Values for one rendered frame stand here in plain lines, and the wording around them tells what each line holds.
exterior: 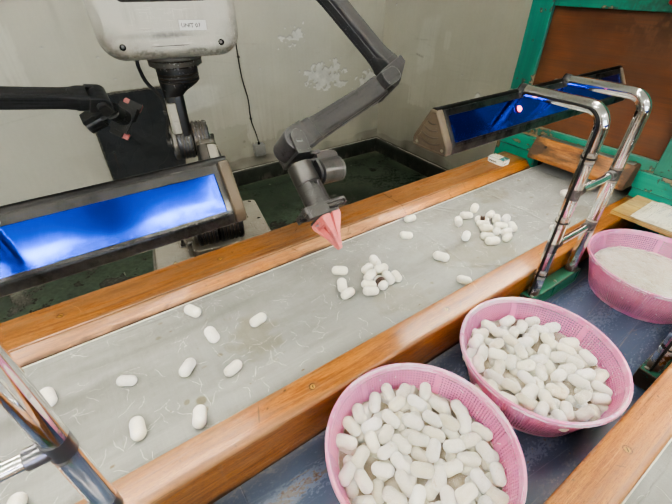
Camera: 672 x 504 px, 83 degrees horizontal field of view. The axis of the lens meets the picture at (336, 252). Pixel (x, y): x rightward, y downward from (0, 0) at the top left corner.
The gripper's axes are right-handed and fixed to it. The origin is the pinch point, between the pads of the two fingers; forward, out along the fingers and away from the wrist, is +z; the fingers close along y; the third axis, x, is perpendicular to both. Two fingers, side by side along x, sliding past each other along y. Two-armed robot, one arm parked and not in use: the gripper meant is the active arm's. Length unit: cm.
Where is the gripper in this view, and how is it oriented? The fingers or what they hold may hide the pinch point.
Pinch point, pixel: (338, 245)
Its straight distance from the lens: 80.6
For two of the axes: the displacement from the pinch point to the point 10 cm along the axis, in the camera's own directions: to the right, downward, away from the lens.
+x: -3.6, 3.2, 8.8
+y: 8.2, -3.3, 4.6
